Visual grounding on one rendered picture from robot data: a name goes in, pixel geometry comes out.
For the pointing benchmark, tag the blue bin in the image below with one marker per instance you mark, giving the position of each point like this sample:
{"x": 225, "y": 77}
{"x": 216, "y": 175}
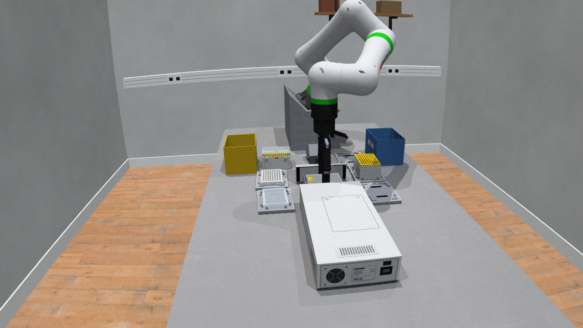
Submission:
{"x": 386, "y": 144}

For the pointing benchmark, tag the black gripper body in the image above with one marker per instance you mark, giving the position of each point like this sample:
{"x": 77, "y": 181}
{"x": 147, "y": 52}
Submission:
{"x": 324, "y": 128}

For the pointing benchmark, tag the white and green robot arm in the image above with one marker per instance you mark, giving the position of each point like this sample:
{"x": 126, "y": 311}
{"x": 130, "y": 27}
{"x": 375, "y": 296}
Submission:
{"x": 328, "y": 79}

